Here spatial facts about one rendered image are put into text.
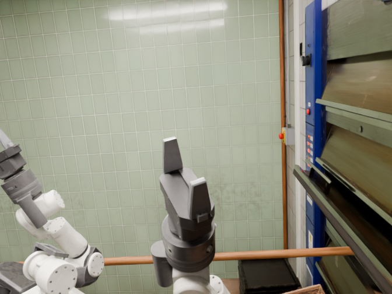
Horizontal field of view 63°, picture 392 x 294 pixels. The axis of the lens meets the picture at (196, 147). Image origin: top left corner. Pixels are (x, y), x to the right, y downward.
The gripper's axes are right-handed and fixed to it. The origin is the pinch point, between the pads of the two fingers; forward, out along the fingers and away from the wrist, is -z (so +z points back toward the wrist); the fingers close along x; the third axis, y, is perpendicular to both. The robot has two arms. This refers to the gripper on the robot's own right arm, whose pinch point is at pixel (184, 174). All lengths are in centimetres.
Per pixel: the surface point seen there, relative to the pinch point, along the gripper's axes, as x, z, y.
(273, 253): 24, 72, 40
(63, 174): 188, 129, -37
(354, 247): -2, 38, 42
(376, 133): 19, 24, 68
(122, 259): 48, 75, -11
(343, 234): 4, 41, 45
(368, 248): -6, 34, 41
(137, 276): 132, 210, -4
